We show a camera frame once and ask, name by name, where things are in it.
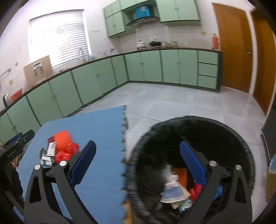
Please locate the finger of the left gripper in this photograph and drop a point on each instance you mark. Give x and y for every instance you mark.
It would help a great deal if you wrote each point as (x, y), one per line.
(21, 139)

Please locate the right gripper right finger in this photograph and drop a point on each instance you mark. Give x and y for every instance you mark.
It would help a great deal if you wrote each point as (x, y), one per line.
(235, 203)

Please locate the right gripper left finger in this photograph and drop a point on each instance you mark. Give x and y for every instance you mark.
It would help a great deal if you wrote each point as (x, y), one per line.
(41, 205)

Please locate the green white wrapper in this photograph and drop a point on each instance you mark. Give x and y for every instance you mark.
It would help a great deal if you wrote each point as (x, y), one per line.
(47, 155)

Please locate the blue white milk carton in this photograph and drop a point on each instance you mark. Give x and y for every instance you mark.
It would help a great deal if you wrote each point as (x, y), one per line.
(174, 194)

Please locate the white paper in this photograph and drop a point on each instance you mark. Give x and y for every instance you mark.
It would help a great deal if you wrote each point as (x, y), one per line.
(168, 175)

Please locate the orange foam fruit net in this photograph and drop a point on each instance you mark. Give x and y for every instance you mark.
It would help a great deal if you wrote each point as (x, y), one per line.
(62, 140)

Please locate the green lower kitchen cabinets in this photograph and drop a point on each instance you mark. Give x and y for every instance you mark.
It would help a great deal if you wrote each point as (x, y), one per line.
(63, 94)

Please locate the black trash bin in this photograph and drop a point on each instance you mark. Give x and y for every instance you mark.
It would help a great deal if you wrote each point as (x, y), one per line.
(216, 157)

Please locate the silver kitchen faucet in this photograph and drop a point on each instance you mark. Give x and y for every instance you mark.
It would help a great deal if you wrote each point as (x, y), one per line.
(81, 55)

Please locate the red plastic basin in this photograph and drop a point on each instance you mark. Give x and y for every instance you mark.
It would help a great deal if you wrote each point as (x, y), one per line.
(16, 95)

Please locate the cardboard box on right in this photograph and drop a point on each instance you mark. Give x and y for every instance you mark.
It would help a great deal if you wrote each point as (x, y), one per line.
(270, 185)

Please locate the blue foam floor mat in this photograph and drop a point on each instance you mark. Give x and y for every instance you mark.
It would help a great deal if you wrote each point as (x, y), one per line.
(84, 186)

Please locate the cardboard water purifier box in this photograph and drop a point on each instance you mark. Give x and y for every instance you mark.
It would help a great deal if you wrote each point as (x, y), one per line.
(38, 71)

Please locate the black glass cabinet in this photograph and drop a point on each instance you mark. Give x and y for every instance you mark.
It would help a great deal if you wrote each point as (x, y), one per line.
(269, 134)

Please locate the white window blinds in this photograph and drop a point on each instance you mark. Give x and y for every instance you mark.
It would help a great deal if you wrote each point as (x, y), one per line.
(58, 35)

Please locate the brown wooden door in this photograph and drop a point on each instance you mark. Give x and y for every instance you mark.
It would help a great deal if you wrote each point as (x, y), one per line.
(265, 77)
(236, 46)

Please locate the white cooking pot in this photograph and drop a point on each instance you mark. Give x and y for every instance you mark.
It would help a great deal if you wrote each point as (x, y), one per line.
(140, 45)

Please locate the black wok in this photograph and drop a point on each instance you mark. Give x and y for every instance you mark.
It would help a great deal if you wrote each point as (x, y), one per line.
(155, 44)

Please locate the black range hood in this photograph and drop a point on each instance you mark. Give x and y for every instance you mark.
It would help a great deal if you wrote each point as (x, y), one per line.
(144, 21)

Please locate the blue box above hood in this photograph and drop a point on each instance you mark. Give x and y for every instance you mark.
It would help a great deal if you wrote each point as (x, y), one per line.
(143, 11)

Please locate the green upper wall cabinets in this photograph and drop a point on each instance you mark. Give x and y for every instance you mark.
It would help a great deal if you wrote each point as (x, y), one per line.
(125, 17)

